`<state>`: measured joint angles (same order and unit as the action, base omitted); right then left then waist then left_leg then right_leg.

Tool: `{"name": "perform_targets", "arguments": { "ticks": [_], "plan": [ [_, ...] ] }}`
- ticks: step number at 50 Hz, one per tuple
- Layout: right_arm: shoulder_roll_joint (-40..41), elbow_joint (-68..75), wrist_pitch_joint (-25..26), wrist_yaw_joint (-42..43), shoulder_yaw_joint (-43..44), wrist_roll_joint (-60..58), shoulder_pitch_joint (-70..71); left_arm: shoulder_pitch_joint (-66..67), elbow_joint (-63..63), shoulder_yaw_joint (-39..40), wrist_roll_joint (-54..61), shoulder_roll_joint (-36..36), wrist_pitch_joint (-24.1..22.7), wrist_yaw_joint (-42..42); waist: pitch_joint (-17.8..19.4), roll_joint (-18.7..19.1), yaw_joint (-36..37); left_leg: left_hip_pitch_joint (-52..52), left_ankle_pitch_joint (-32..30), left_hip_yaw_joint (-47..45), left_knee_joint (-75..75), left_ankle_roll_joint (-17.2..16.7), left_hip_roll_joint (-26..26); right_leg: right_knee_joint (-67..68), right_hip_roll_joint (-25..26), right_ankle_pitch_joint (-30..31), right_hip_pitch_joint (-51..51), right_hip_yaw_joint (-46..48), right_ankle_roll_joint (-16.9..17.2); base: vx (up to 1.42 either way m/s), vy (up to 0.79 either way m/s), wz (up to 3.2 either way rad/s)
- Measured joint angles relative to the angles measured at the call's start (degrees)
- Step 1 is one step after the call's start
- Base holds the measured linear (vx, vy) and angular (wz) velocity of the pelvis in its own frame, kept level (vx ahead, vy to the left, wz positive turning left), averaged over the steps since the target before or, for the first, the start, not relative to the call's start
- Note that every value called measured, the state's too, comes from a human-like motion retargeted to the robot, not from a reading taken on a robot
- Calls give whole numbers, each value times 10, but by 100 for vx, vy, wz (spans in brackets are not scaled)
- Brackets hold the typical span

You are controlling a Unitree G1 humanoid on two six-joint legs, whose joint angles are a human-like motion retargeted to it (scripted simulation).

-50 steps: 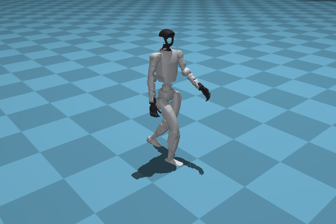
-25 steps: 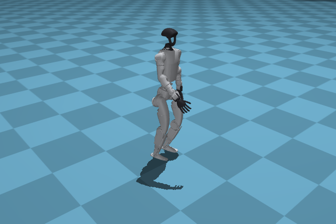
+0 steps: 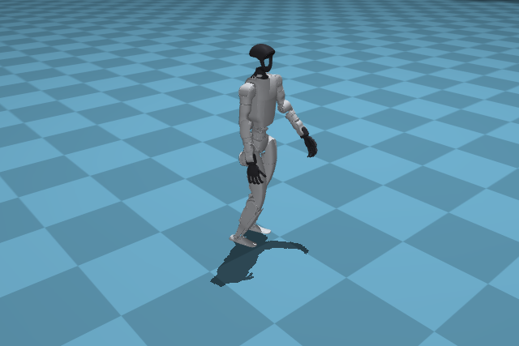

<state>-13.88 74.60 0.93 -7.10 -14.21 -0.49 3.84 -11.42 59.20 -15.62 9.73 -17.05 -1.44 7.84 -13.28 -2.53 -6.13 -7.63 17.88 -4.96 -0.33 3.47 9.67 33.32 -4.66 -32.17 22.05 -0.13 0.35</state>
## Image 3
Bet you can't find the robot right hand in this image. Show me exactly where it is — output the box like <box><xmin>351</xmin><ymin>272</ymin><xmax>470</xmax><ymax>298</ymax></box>
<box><xmin>245</xmin><ymin>154</ymin><xmax>266</xmax><ymax>185</ymax></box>

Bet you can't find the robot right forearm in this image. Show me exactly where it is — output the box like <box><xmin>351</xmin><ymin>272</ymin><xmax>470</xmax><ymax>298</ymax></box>
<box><xmin>240</xmin><ymin>120</ymin><xmax>255</xmax><ymax>163</ymax></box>

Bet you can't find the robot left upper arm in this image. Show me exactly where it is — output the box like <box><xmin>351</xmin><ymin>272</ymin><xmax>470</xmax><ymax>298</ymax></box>
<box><xmin>274</xmin><ymin>75</ymin><xmax>291</xmax><ymax>113</ymax></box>

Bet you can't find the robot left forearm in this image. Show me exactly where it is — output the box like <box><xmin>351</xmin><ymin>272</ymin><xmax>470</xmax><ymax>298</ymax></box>
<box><xmin>285</xmin><ymin>105</ymin><xmax>304</xmax><ymax>136</ymax></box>

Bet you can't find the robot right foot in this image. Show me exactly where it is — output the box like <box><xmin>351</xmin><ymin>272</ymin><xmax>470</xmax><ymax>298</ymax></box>
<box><xmin>229</xmin><ymin>235</ymin><xmax>257</xmax><ymax>247</ymax></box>

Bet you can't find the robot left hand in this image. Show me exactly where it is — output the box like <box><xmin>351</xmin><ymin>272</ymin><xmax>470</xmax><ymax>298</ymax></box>
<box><xmin>299</xmin><ymin>126</ymin><xmax>318</xmax><ymax>157</ymax></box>

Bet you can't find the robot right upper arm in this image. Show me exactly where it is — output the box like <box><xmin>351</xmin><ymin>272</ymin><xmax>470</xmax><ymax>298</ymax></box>
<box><xmin>238</xmin><ymin>82</ymin><xmax>255</xmax><ymax>129</ymax></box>

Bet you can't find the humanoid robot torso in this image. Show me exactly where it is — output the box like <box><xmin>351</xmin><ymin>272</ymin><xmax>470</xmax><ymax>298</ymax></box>
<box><xmin>245</xmin><ymin>72</ymin><xmax>277</xmax><ymax>154</ymax></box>

